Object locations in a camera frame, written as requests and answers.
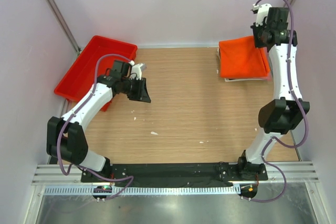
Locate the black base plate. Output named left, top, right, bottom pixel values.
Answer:
left=80, top=163, right=268, bottom=188

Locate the red plastic bin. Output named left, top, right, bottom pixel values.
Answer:
left=54, top=35, right=138, bottom=102

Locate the slotted cable duct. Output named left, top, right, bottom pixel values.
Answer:
left=44, top=185, right=240, bottom=196

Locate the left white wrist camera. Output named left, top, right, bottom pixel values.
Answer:
left=129, top=61, right=146, bottom=80

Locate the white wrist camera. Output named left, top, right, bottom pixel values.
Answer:
left=129, top=61, right=146, bottom=80
left=251, top=4, right=272, bottom=26

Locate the folded pink t shirt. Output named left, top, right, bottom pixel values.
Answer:
left=264, top=48, right=272, bottom=81

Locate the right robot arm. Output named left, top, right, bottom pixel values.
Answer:
left=236, top=4, right=310, bottom=180

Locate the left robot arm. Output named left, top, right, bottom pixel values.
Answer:
left=46, top=60, right=151, bottom=182

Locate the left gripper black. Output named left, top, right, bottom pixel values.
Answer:
left=121, top=77, right=151, bottom=102

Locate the orange t shirt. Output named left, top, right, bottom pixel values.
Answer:
left=218, top=36, right=268, bottom=79

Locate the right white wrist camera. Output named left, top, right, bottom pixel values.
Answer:
left=251, top=4, right=272, bottom=26

